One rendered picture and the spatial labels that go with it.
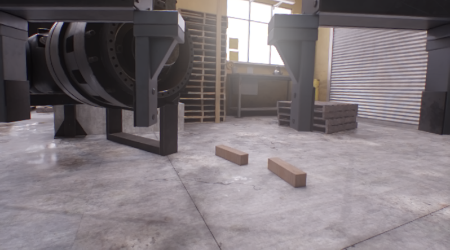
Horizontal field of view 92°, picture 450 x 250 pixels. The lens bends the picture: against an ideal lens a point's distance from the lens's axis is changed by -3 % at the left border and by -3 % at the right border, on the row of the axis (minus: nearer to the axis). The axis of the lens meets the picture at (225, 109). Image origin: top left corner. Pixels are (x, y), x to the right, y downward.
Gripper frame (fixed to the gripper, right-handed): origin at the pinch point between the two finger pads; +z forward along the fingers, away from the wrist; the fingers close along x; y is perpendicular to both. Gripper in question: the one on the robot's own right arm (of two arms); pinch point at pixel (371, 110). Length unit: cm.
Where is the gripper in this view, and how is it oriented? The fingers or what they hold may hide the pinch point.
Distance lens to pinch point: 25.3
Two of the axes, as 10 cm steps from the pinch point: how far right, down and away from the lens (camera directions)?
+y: -0.1, 0.9, -10.0
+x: 10.0, 0.3, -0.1
